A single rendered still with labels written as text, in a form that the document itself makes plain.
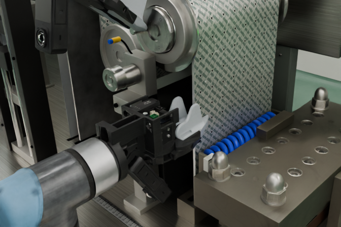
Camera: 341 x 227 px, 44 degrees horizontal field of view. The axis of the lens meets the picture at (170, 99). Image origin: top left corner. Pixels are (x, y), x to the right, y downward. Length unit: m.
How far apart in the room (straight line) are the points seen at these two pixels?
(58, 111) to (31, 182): 0.72
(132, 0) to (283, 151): 0.37
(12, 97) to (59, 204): 0.49
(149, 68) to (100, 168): 0.22
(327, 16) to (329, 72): 2.78
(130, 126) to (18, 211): 0.18
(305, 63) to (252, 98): 2.91
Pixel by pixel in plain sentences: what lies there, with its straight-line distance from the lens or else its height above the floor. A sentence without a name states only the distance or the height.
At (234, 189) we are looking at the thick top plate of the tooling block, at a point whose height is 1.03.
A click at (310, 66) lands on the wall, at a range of 3.72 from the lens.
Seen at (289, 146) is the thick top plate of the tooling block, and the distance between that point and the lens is 0.79.
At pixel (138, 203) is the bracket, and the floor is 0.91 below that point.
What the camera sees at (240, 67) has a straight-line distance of 0.77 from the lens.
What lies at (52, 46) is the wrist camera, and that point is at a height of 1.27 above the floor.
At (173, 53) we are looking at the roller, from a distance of 0.67.
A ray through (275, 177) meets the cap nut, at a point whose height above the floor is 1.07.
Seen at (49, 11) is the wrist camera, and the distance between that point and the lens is 0.57.
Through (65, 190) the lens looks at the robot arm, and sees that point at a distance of 0.54.
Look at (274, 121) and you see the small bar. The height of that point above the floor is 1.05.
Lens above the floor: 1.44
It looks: 26 degrees down
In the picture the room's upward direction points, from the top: 2 degrees counter-clockwise
